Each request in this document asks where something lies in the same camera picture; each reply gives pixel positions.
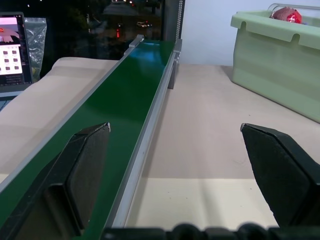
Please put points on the open laptop computer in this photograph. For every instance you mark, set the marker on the open laptop computer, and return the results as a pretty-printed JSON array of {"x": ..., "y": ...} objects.
[{"x": 11, "y": 60}]

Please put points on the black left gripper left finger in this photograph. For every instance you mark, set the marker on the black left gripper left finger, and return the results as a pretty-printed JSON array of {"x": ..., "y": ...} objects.
[{"x": 75, "y": 175}]

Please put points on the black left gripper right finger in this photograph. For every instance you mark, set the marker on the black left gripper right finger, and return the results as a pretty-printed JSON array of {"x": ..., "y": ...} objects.
[{"x": 282, "y": 170}]

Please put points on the beige table cloth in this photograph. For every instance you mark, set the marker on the beige table cloth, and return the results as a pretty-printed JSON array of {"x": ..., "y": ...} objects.
[{"x": 205, "y": 120}]

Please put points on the light green plastic bin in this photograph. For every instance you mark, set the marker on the light green plastic bin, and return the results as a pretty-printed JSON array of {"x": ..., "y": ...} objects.
[{"x": 275, "y": 65}]

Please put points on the clear plastic bag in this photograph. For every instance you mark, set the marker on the clear plastic bag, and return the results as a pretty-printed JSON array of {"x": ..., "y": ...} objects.
[{"x": 36, "y": 47}]

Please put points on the red packaged item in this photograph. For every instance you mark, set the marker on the red packaged item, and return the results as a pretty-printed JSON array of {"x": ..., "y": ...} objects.
[{"x": 287, "y": 14}]

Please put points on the green conveyor belt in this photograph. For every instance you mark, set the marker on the green conveyor belt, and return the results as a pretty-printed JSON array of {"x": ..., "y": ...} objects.
[{"x": 117, "y": 120}]

